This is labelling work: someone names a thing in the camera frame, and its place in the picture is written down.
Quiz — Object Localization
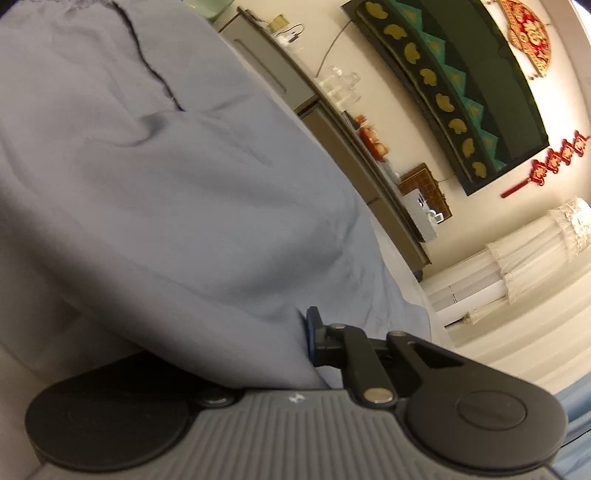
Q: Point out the grey garment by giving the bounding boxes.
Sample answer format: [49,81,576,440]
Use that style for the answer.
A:
[1,1,431,389]

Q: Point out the white tower air conditioner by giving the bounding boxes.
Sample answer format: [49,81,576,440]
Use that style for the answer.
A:
[421,250,507,327]

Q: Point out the cream curtain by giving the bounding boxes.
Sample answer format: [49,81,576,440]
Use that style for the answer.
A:
[436,198,590,394]

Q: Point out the brown lattice board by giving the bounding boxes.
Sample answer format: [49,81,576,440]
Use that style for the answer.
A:
[399,163,453,221]

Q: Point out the blue curtain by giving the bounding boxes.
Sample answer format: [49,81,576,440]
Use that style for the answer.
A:
[553,374,591,480]

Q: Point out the red fruit bowl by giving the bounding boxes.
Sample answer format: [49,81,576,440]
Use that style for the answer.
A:
[359,126,390,162]

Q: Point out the red chinese knot ornament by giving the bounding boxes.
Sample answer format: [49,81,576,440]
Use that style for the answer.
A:
[501,130,590,199]

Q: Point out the clear glass jars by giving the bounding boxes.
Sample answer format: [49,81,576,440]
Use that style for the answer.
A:
[318,66,361,112]

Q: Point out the white power strip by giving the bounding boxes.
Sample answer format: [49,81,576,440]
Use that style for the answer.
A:
[274,23,305,47]

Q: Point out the long grey brown sideboard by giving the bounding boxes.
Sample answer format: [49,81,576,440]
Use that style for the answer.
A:
[219,7,431,280]

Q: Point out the dark patterned wall tapestry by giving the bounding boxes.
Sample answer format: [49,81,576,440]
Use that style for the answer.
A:
[342,0,549,195]

